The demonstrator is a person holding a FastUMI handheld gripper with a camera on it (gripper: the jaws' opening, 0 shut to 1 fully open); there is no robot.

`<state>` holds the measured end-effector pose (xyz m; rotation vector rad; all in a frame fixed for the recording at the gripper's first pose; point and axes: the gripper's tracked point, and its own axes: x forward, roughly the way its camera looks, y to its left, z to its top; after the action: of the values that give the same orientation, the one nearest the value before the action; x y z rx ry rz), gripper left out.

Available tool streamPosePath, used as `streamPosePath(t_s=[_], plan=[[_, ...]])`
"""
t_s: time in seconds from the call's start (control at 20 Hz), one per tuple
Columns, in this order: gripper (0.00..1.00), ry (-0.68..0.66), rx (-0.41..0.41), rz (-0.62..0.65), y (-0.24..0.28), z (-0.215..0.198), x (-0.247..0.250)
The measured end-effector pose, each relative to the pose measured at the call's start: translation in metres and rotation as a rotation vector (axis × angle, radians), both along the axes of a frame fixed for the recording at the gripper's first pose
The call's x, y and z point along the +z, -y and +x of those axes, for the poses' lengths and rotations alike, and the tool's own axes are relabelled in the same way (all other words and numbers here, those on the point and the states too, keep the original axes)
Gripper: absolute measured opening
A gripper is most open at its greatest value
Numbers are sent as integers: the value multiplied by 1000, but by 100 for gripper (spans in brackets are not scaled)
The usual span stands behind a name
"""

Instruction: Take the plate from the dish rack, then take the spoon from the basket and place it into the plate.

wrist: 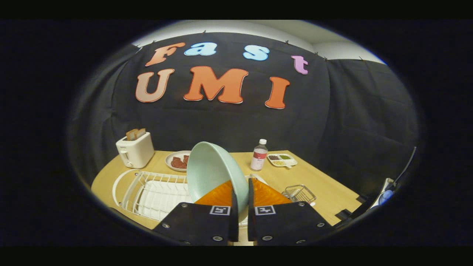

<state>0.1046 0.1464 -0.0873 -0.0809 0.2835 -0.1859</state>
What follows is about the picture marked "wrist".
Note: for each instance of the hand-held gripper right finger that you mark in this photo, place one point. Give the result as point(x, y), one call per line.
point(284, 225)

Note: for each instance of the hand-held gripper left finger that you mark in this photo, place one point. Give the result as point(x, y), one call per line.
point(199, 225)

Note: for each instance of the light green plate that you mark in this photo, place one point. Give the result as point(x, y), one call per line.
point(210, 166)

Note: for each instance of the small white meat dish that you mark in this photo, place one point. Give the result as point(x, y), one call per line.
point(169, 159)

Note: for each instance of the small black block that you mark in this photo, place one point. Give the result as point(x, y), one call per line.
point(343, 215)

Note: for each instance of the white divided condiment tray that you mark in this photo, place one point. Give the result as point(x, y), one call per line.
point(292, 162)

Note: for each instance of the red meat slice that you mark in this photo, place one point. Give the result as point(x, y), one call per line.
point(185, 159)
point(176, 162)

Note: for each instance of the clear bottle red label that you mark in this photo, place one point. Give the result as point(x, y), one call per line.
point(258, 157)

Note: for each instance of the white toaster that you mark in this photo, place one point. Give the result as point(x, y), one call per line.
point(138, 151)

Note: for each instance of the blue round object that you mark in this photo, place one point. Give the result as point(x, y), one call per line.
point(387, 197)

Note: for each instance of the toasted bread slice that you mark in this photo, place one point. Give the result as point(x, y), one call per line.
point(141, 132)
point(131, 135)

